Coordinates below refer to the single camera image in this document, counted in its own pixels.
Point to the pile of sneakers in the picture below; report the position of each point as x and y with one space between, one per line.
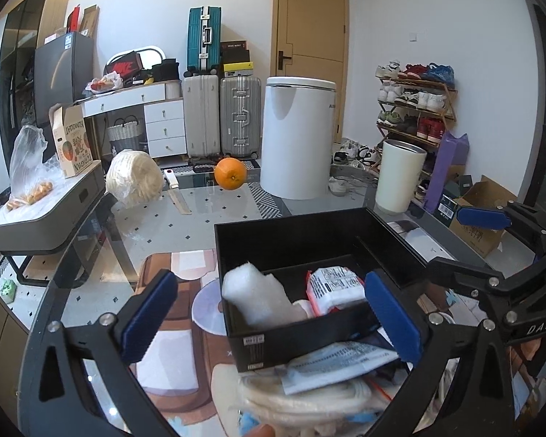
357 152

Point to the black storage box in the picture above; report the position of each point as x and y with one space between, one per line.
300 241

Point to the small green box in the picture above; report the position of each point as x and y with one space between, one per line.
7 290

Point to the cream tumbler cup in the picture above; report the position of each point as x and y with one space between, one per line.
398 177

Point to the silver suitcase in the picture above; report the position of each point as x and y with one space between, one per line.
240 118

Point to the black bag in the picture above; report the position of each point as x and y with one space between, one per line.
166 70

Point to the plastic bag of food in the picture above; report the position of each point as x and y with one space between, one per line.
103 84

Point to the orange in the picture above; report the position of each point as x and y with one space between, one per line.
230 173

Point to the white packet with red label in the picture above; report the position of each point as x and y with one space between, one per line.
336 286

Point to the printed fruit cardboard box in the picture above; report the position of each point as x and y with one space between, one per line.
73 145

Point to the printed table mat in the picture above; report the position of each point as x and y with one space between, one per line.
182 327

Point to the white dresser desk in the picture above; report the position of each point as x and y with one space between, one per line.
164 123

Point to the flat brown cardboard box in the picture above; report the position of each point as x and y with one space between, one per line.
90 20

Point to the shoe rack with shoes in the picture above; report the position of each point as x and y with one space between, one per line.
418 100

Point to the red and black shoe box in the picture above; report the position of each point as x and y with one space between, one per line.
123 68

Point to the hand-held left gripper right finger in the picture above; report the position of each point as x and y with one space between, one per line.
391 314

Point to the wicker basket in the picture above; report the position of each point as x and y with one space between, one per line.
125 136

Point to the wooden shoe rack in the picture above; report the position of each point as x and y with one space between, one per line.
448 89

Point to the plastic bag of small oranges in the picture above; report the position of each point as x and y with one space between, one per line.
25 164

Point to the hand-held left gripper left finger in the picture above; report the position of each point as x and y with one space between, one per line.
150 314

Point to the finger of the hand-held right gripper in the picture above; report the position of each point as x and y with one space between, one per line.
464 273
482 218

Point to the black fridge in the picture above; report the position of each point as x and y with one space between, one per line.
63 77

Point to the black and white patterned rug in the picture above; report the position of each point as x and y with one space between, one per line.
268 200

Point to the grey ottoman bench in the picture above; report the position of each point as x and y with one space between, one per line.
41 227

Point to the beige suitcase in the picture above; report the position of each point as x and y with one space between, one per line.
200 118

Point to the black and yellow box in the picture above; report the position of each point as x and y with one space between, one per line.
237 69

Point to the wooden door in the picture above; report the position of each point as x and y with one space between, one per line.
314 22

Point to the purple yoga mat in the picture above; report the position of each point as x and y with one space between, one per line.
446 168

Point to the white cylindrical appliance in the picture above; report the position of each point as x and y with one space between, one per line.
295 141

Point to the teal suitcase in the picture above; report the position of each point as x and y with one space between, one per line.
195 41

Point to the dark glass wardrobe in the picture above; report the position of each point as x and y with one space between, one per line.
18 54

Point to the white printed packet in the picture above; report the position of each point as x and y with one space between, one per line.
336 364

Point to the white foam piece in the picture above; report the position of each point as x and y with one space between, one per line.
255 296

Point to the open cardboard box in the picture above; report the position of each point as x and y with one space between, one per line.
477 236

